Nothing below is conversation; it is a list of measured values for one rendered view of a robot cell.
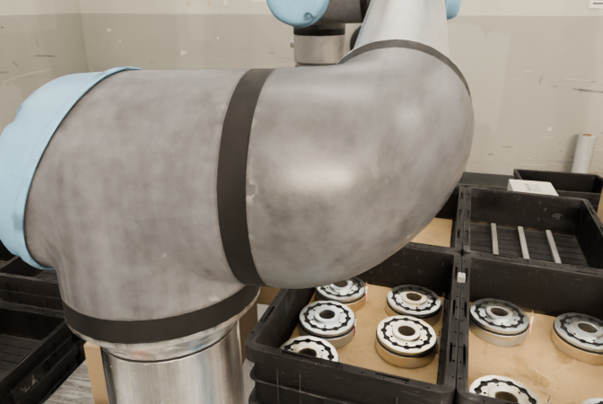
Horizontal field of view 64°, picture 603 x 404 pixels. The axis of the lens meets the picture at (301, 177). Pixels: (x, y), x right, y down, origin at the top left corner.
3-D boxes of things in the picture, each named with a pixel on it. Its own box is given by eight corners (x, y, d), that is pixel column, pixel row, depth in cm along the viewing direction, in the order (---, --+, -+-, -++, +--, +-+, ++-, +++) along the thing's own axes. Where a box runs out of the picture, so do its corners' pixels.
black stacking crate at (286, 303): (444, 464, 66) (453, 399, 62) (245, 409, 74) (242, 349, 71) (454, 303, 101) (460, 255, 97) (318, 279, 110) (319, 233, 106)
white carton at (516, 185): (560, 236, 134) (565, 206, 131) (513, 232, 137) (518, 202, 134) (545, 208, 152) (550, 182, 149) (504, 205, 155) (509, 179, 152)
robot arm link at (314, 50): (341, 36, 66) (283, 35, 67) (340, 70, 67) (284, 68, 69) (348, 33, 73) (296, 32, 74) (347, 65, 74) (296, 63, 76)
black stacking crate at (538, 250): (618, 331, 92) (632, 279, 88) (457, 303, 101) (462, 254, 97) (578, 241, 128) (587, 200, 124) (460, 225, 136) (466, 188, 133)
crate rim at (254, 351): (453, 411, 62) (455, 396, 61) (241, 359, 71) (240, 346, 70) (460, 262, 98) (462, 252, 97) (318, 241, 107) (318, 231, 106)
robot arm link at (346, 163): (543, 144, 16) (462, -77, 55) (226, 138, 18) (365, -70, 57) (498, 362, 22) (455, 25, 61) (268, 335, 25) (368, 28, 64)
